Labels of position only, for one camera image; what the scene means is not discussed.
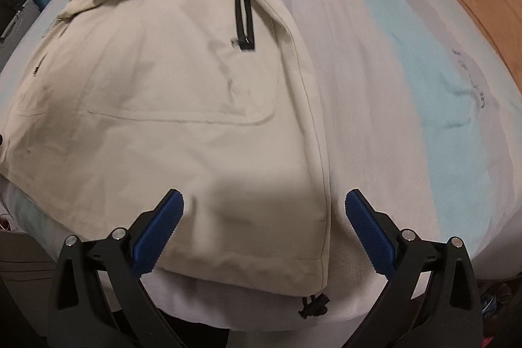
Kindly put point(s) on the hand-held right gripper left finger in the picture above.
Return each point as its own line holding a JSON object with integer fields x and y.
{"x": 157, "y": 236}

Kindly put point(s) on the silver suitcase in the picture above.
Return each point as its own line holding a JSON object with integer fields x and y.
{"x": 20, "y": 15}

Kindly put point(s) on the bed with striped sheet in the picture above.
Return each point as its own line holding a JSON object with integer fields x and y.
{"x": 387, "y": 87}

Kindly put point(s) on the cream and black hooded jacket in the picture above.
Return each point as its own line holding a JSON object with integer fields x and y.
{"x": 163, "y": 87}

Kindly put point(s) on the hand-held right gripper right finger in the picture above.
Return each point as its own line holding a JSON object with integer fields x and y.
{"x": 369, "y": 236}

